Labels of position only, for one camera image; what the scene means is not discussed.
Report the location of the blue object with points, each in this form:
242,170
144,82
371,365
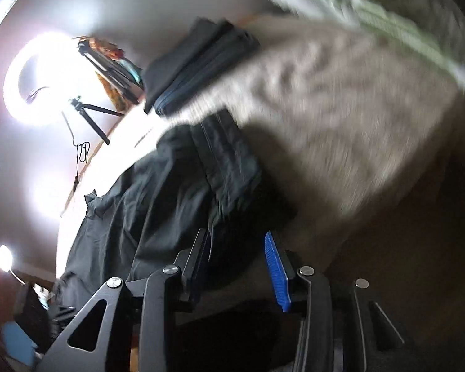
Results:
17,345

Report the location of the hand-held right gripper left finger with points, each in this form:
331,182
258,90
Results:
195,267

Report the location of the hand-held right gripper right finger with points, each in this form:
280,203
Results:
277,271

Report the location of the blue folded pants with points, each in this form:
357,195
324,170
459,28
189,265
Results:
182,99

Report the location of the orange patterned cloth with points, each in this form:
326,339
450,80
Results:
114,99

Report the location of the folded silver tripod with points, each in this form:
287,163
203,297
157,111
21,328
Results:
112,73

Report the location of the beige checked blanket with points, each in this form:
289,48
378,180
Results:
333,104

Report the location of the small black tripod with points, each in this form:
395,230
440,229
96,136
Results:
96,126

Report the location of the small bright lamp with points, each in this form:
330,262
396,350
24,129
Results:
3,257

